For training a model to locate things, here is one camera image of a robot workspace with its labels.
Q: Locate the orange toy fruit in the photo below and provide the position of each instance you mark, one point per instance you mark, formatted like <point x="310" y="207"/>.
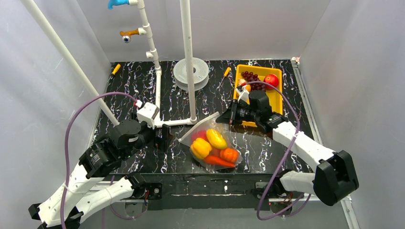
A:
<point x="247" y="87"/>

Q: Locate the aluminium rail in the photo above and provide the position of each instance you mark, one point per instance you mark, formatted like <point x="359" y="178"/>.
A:
<point x="73" y="213"/>

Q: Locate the yellow toy mango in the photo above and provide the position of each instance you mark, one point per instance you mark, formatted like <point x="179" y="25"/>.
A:
<point x="216" y="139"/>

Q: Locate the red toy apple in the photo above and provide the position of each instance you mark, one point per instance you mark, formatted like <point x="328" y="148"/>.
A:
<point x="272" y="80"/>

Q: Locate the yellow plastic bin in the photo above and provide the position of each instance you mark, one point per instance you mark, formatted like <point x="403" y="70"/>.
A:
<point x="275" y="98"/>

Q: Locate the diagonal white pipe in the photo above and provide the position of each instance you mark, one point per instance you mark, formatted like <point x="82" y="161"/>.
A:
<point x="49" y="31"/>

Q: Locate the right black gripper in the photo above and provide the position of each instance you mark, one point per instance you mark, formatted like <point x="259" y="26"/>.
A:
<point x="234" y="111"/>

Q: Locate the pink toy peach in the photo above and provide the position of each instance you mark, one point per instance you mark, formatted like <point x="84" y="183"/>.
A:
<point x="215" y="152"/>

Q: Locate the clear zip top bag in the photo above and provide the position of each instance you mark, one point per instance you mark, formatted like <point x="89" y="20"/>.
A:
<point x="205" y="124"/>

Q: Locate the red bell pepper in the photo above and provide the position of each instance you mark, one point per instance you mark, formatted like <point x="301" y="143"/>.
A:
<point x="199" y="134"/>

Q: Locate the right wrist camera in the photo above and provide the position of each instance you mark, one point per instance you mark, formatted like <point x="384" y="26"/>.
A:
<point x="243" y="95"/>

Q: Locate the dark grape bunch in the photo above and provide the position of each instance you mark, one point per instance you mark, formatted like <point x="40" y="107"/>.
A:
<point x="251" y="77"/>

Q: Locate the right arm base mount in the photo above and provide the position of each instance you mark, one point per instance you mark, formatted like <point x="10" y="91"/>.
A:
<point x="284" y="198"/>

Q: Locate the white garlic bulb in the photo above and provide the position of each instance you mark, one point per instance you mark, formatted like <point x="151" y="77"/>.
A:
<point x="241" y="81"/>

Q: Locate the small orange pumpkin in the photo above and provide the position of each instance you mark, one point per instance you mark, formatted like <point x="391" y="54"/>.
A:
<point x="230" y="155"/>

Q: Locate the white pvc pipe frame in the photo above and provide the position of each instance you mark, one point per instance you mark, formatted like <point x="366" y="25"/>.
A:
<point x="152" y="53"/>

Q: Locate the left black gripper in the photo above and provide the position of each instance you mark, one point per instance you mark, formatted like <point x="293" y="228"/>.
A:
<point x="162" y="138"/>

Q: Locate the blue tap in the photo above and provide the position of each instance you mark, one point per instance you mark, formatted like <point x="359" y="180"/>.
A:
<point x="112" y="3"/>

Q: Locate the yellow handled screwdriver left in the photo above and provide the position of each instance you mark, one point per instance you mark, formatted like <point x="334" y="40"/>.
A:
<point x="115" y="70"/>

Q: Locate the orange tap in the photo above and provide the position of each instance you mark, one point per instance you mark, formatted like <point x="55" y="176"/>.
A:
<point x="126" y="35"/>

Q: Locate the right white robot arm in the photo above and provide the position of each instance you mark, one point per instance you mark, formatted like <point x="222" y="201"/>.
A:
<point x="334" y="175"/>

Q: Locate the yellow handled screwdriver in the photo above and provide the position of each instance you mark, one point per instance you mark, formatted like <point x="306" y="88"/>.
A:
<point x="225" y="75"/>
<point x="115" y="70"/>

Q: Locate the orange toy carrot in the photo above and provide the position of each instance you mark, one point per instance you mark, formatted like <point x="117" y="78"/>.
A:
<point x="214" y="160"/>

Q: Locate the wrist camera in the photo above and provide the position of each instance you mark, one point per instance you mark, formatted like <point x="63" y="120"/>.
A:
<point x="147" y="112"/>
<point x="243" y="95"/>

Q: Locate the yellow handled screwdriver centre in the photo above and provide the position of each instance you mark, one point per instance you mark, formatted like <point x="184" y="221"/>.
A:
<point x="225" y="75"/>

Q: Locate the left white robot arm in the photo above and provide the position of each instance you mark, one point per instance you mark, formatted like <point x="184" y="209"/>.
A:
<point x="96" y="163"/>

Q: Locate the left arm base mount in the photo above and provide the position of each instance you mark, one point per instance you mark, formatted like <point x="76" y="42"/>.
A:
<point x="148" y="191"/>

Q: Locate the yellow bell pepper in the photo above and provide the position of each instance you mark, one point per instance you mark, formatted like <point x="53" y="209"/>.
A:
<point x="201" y="148"/>

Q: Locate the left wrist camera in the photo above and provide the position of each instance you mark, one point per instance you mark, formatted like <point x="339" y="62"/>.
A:
<point x="147" y="112"/>

